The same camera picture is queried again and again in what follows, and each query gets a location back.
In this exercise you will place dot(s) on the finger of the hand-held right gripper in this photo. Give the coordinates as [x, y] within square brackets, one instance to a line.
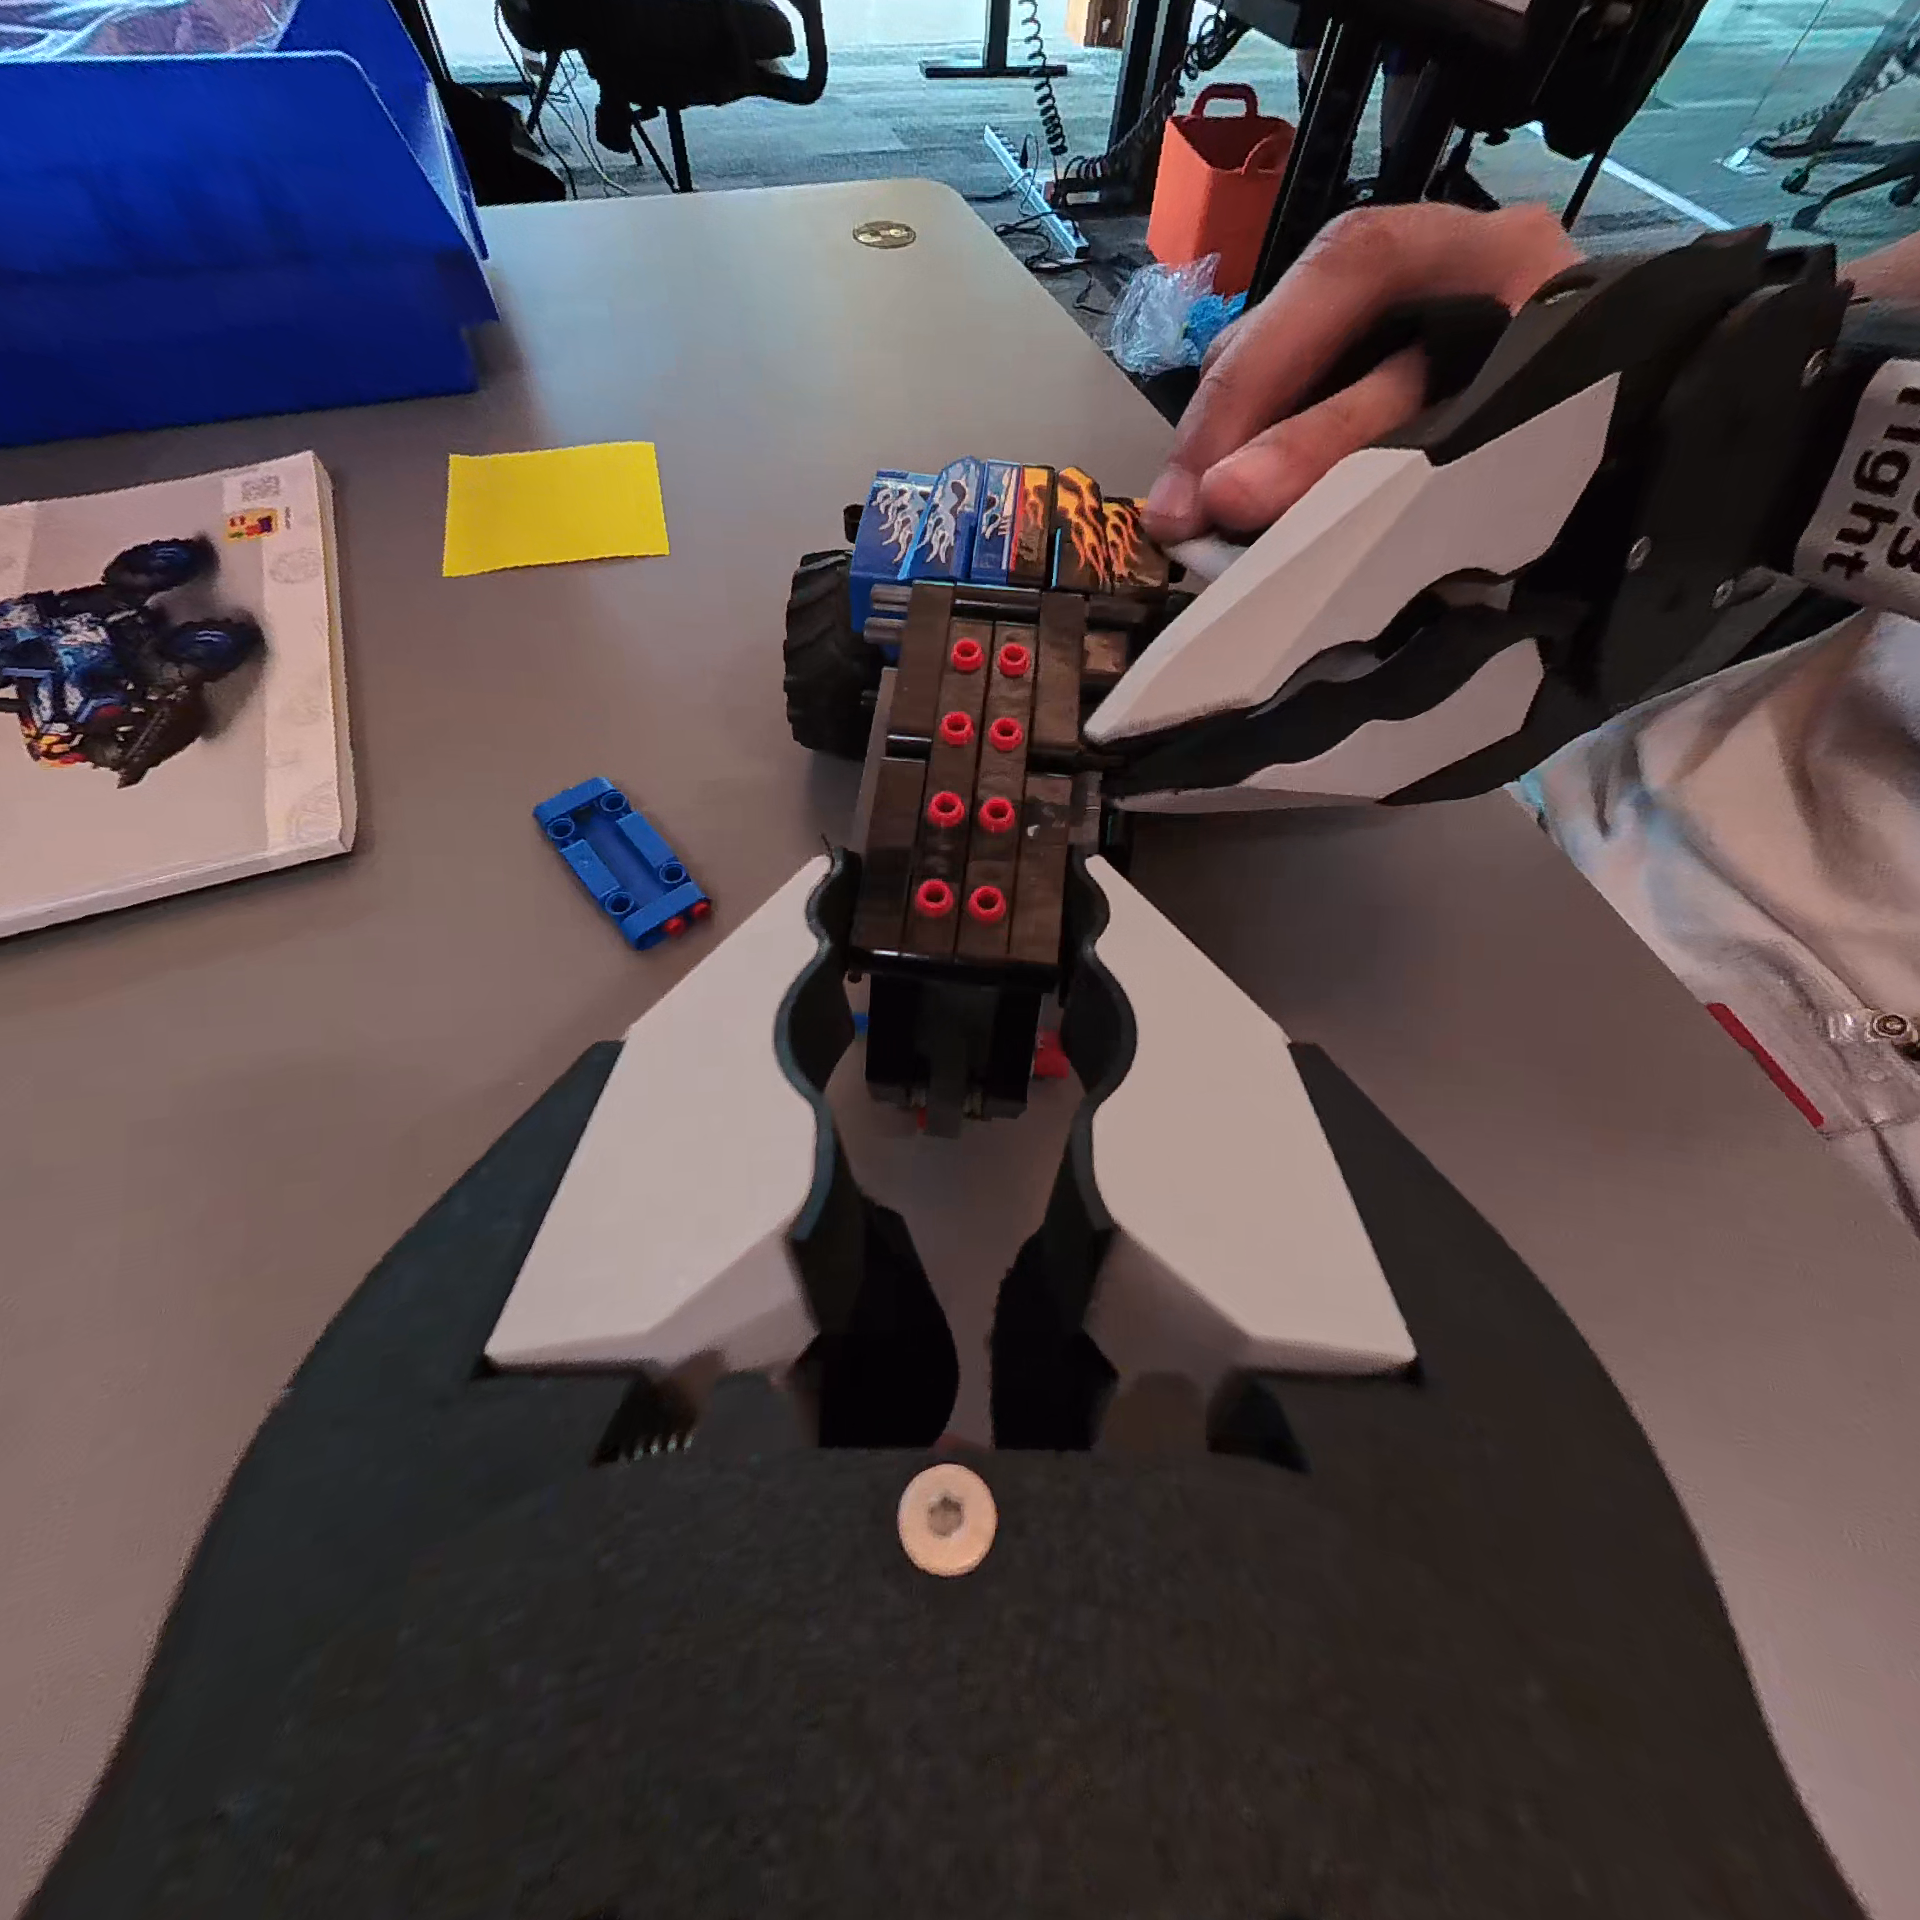
[1412, 743]
[1350, 569]

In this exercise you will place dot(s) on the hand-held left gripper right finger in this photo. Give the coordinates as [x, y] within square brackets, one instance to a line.
[1230, 1184]

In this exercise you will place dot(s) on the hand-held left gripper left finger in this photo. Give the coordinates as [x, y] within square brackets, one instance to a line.
[662, 1184]

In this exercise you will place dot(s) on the black lego truck model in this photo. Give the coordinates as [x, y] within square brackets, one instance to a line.
[974, 750]

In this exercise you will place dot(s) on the blue lego plate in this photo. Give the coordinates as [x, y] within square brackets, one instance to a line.
[620, 866]

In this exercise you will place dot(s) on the lego instruction booklet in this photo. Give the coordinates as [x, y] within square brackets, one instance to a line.
[165, 705]

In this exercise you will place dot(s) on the person's right hand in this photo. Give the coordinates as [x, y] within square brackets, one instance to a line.
[1320, 359]

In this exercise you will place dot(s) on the crumpled blue plastic bag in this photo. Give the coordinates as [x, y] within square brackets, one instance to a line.
[1171, 308]

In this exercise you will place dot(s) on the person's white shirt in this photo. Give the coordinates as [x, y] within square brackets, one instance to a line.
[1725, 901]

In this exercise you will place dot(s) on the red tote bag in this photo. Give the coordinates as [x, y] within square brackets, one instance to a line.
[1219, 188]

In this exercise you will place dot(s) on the black metal stand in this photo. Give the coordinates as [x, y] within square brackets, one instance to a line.
[1336, 120]

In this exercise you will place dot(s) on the white power strip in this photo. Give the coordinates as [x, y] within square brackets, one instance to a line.
[1036, 194]

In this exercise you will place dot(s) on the brass table grommet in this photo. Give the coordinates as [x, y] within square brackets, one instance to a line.
[886, 234]

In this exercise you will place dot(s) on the yellow sticky note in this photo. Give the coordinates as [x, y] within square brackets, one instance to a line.
[557, 509]

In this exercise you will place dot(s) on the black office chair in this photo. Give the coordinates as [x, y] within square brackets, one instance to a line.
[676, 61]

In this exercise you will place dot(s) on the blue plastic storage bin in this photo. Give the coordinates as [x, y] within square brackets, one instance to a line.
[224, 224]

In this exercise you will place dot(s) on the clear plastic bag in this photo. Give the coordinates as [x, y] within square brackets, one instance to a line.
[165, 24]

